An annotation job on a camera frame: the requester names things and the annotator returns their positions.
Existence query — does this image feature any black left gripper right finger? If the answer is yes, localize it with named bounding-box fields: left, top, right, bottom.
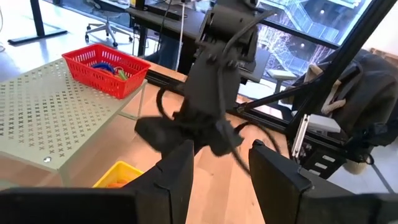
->
left=248, top=139, right=312, bottom=224

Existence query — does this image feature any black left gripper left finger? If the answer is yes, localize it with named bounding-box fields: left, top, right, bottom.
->
left=124, top=139, right=195, bottom=224

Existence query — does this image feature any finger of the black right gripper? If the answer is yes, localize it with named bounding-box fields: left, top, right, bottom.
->
left=135, top=116, right=180, bottom=153

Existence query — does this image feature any red plastic basket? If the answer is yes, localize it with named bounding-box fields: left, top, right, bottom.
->
left=61, top=42, right=152, bottom=100

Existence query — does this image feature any grey office chair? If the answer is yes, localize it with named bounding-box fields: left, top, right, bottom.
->
left=85, top=0, right=134, bottom=47

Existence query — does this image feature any yellow plastic basket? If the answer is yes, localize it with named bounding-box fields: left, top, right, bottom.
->
left=92, top=160, right=146, bottom=189

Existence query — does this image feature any white box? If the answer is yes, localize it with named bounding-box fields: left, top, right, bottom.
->
left=306, top=113, right=342, bottom=134

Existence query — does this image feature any dark blue rubber band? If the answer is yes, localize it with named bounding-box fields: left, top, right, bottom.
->
left=91, top=62, right=116, bottom=73

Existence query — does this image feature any white stool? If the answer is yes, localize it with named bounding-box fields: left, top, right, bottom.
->
left=266, top=68, right=298, bottom=94

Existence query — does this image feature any green perforated metal shelf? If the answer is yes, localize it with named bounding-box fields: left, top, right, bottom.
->
left=0, top=57, right=149, bottom=187

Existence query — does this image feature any dark coat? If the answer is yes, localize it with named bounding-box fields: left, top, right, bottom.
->
left=292, top=48, right=398, bottom=147

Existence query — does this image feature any large window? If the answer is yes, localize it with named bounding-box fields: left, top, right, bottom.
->
left=254, top=0, right=374, bottom=50

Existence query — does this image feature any black floor stand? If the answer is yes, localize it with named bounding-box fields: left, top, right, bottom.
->
left=7, top=0, right=68, bottom=45

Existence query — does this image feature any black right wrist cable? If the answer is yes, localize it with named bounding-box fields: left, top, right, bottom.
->
left=155, top=86, right=282, bottom=177

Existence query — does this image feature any white cable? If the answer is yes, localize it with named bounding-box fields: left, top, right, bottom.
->
left=175, top=0, right=187, bottom=71

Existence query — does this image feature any beige bag strap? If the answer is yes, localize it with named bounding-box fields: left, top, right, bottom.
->
left=306, top=63, right=346, bottom=115

